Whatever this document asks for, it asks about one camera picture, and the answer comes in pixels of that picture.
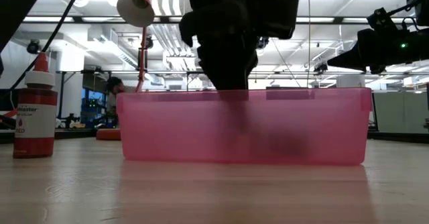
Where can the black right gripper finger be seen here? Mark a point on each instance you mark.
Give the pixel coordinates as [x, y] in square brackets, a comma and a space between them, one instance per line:
[348, 59]

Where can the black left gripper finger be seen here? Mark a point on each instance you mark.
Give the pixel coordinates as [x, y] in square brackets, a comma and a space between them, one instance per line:
[229, 69]

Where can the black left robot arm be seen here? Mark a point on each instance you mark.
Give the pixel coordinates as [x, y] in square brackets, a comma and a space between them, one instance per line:
[16, 2]

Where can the large red food coloring bottle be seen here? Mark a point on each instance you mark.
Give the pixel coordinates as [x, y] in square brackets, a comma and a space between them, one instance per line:
[35, 123]

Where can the pink translucent plastic bin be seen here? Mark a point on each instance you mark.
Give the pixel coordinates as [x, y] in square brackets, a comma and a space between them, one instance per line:
[234, 130]

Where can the green partition panel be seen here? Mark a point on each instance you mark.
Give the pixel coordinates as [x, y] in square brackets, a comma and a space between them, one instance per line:
[402, 111]

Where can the red desk lamp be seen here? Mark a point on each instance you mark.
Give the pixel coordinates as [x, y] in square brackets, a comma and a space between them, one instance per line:
[135, 6]

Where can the person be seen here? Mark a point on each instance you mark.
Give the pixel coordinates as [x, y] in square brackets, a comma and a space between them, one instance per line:
[114, 96]

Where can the blue lit monitor screen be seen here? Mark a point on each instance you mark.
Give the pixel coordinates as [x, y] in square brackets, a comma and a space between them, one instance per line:
[95, 98]

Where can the small yellow object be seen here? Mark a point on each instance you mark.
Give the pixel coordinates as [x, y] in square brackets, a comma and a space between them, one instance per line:
[77, 125]

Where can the red black clamp tool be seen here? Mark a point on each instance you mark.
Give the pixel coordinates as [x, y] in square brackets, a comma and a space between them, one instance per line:
[10, 114]

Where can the black hanging camera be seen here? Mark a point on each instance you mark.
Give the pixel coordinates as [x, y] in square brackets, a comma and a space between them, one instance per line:
[320, 67]
[264, 43]
[33, 46]

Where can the black horizontal ceiling rail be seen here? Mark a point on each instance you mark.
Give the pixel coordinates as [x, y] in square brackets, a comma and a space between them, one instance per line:
[285, 72]

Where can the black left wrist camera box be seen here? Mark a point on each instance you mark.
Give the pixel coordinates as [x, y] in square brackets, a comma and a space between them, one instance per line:
[275, 16]

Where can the black overhead frame beam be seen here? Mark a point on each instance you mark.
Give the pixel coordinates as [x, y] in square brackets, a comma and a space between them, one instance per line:
[77, 19]

